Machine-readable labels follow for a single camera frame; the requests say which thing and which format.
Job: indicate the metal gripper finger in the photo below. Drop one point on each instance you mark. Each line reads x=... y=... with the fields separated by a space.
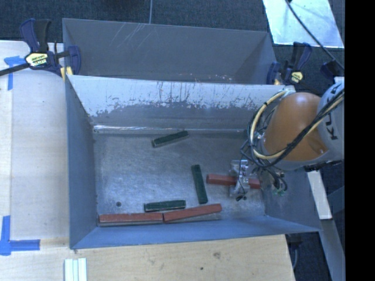
x=235 y=191
x=235 y=168

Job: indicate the red-brown block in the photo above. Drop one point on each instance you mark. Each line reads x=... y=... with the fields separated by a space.
x=192 y=212
x=219 y=179
x=130 y=218

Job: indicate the dark green flat block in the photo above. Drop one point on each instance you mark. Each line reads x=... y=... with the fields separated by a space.
x=164 y=205
x=170 y=138
x=199 y=184

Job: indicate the grey metal bin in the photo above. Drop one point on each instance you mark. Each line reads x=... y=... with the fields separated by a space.
x=164 y=168

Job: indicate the pale wood board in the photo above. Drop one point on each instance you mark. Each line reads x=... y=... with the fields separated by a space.
x=38 y=157

